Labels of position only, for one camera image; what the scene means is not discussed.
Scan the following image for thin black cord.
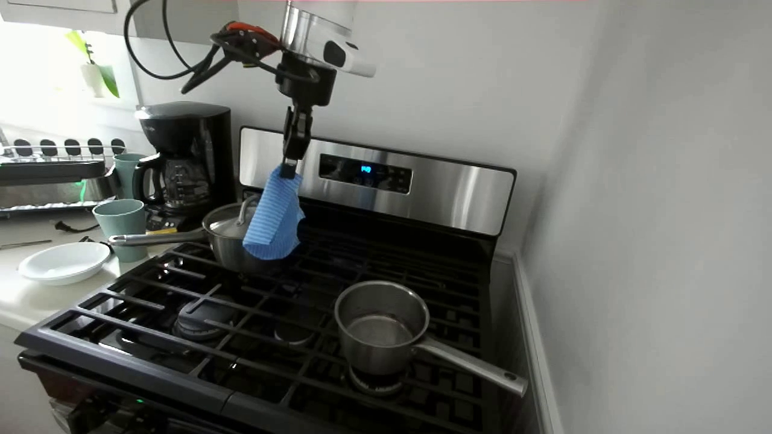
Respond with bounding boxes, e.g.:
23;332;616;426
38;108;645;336
53;219;101;236

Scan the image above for steel pot lid with handle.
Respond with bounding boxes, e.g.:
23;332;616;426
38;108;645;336
201;196;261;241

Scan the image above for orange cable clip at wrist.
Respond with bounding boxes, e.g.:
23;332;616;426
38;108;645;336
213;20;284;63

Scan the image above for stainless steel gas stove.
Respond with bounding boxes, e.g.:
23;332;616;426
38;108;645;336
12;125;532;434

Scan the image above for stainless steel countertop appliance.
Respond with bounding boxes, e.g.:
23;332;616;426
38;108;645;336
0;130;129;217

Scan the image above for teal mug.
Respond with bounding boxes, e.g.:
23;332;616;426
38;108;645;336
110;153;146;200
91;198;151;263

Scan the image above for steel saucepan with round handle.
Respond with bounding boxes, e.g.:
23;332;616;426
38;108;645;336
333;277;530;403

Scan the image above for blue cloth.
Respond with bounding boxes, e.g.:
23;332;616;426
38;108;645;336
238;165;308;266

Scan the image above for steel saucepan with flat handle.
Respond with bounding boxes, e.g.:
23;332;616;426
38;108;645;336
99;200;304;277

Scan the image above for black drip coffee maker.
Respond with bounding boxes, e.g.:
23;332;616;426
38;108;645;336
133;102;236;233

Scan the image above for green potted plant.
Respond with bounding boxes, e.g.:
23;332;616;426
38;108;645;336
63;33;123;102

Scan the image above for bright window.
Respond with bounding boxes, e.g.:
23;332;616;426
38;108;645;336
0;23;142;143

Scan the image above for white plate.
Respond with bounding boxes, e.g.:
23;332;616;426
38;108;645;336
17;241;113;287

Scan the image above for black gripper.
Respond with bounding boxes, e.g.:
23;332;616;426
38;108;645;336
274;51;341;177

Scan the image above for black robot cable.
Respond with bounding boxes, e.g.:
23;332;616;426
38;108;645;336
120;0;284;96

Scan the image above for black stove control display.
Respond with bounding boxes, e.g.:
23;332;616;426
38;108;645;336
316;153;414;196

